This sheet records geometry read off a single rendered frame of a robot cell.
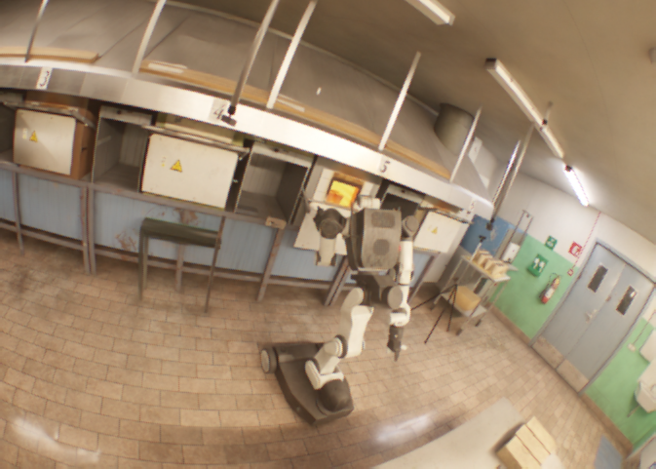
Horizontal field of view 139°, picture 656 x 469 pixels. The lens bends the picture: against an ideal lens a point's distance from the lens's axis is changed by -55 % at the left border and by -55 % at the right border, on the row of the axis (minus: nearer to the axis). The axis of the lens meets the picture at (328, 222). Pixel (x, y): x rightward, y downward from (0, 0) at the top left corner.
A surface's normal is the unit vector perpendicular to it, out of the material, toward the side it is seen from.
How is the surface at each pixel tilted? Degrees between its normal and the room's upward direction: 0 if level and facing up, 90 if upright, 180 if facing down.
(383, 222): 58
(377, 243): 72
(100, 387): 0
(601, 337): 90
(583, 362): 90
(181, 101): 80
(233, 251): 90
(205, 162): 90
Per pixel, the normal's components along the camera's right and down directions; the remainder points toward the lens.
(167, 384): 0.36, -0.88
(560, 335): -0.87, -0.18
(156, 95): 0.40, 0.27
